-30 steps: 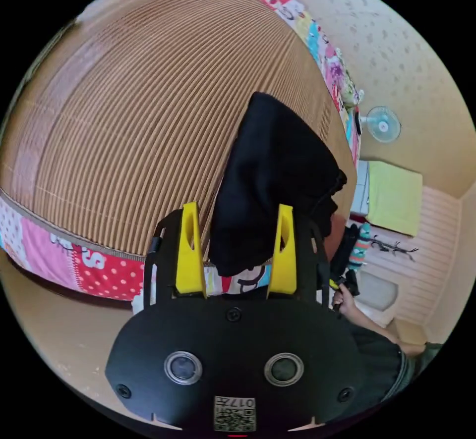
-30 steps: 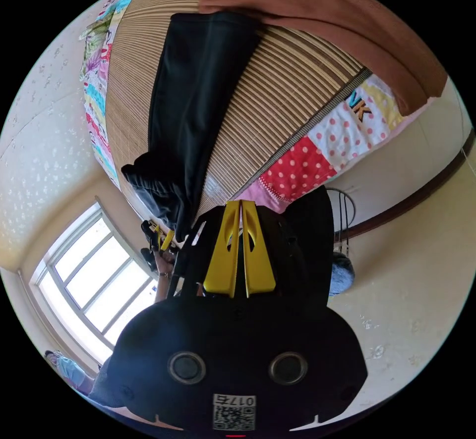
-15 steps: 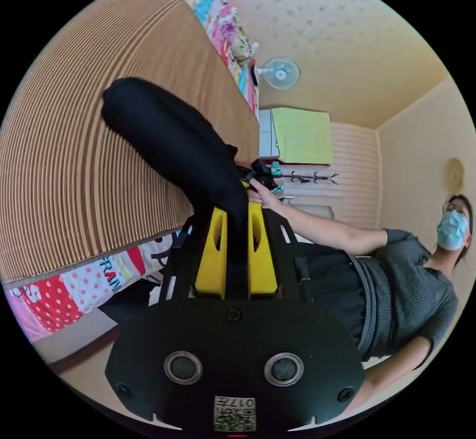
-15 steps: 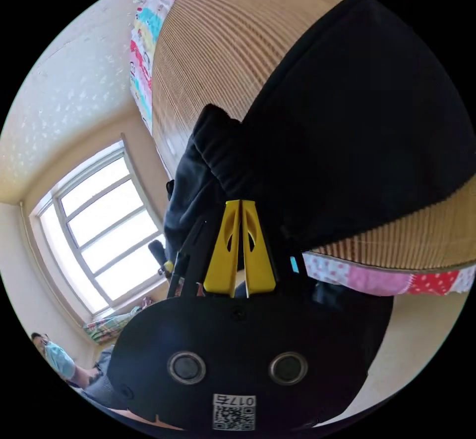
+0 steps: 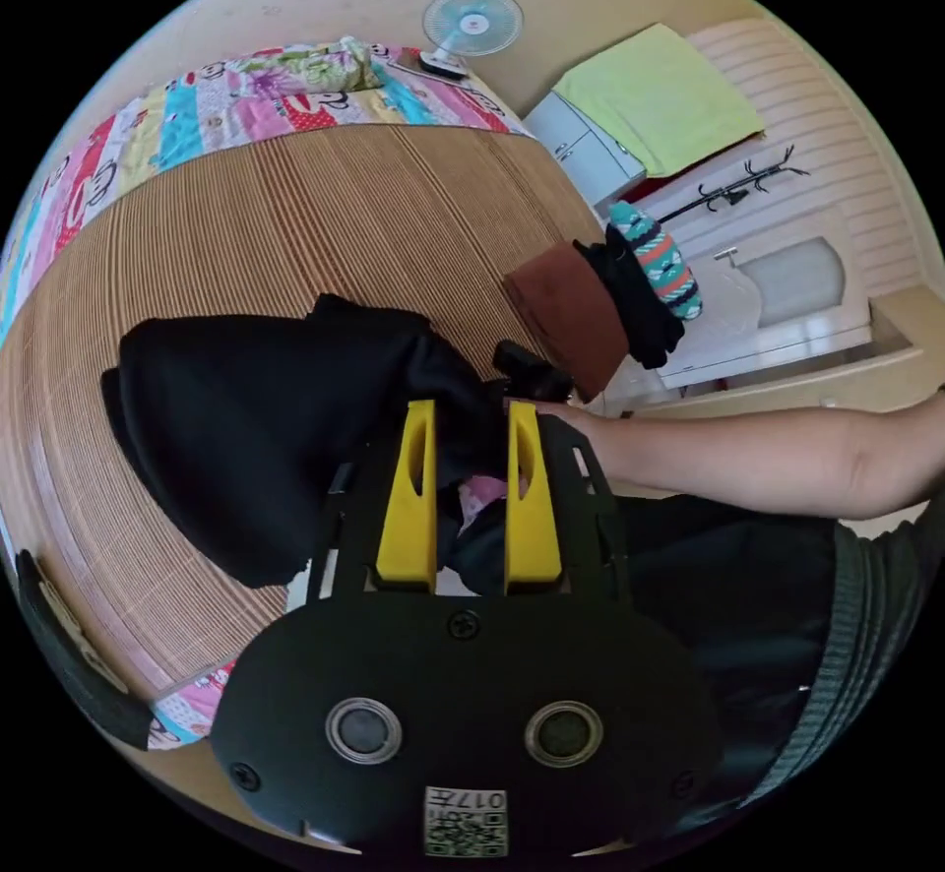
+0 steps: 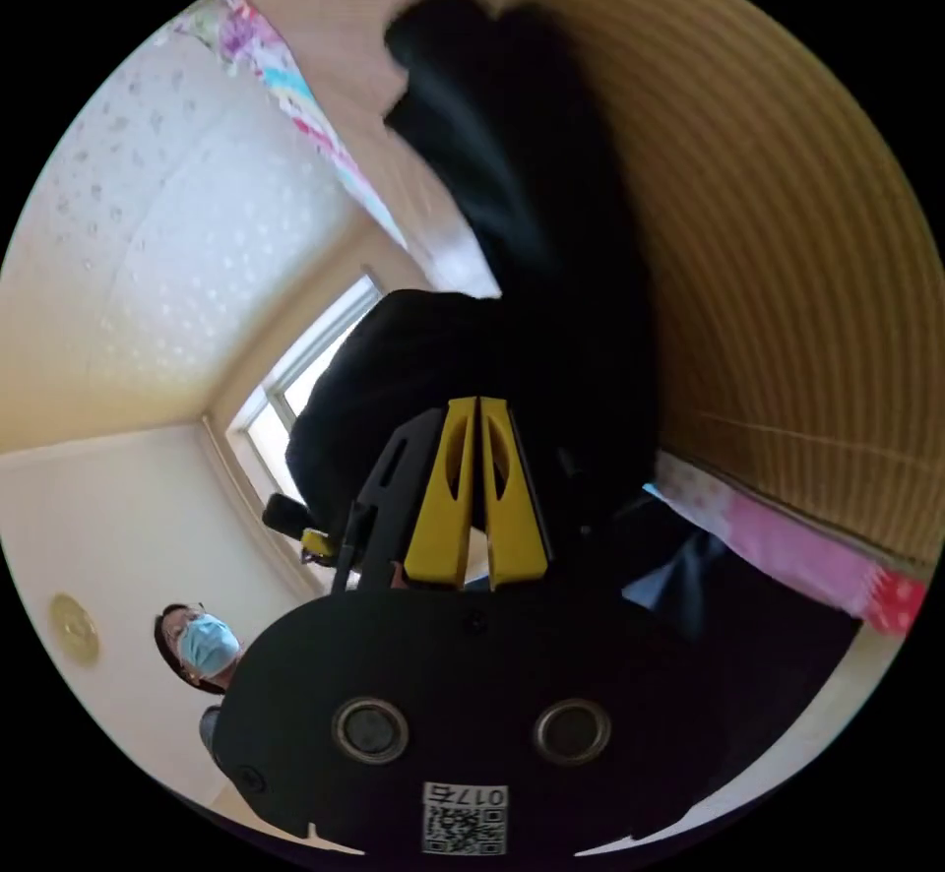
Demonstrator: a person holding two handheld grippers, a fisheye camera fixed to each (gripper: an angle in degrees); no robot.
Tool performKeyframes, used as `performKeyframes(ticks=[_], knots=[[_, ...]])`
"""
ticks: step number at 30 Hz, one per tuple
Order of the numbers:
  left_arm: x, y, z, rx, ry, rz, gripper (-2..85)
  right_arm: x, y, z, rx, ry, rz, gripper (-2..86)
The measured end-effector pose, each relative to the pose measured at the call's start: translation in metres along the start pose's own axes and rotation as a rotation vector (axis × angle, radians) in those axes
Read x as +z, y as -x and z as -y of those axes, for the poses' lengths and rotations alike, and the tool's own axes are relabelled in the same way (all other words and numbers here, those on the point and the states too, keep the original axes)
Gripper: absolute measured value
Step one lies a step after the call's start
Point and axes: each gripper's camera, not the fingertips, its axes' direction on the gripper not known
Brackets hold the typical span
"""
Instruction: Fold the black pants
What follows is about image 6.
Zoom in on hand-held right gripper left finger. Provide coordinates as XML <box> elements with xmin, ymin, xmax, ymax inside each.
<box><xmin>404</xmin><ymin>398</ymin><xmax>478</xmax><ymax>590</ymax></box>

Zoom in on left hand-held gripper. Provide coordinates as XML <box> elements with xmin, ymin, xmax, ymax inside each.
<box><xmin>262</xmin><ymin>492</ymin><xmax>332</xmax><ymax>568</ymax></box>

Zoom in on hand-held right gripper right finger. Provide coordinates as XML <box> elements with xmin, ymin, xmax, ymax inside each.
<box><xmin>479</xmin><ymin>397</ymin><xmax>550</xmax><ymax>592</ymax></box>

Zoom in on black pants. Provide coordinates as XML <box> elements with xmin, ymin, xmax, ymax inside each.
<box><xmin>283</xmin><ymin>0</ymin><xmax>663</xmax><ymax>578</ymax></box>

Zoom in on person's body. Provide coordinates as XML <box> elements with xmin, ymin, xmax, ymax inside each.
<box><xmin>153</xmin><ymin>484</ymin><xmax>865</xmax><ymax>826</ymax></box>

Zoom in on window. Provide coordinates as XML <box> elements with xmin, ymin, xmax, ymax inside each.
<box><xmin>208</xmin><ymin>272</ymin><xmax>385</xmax><ymax>519</ymax></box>

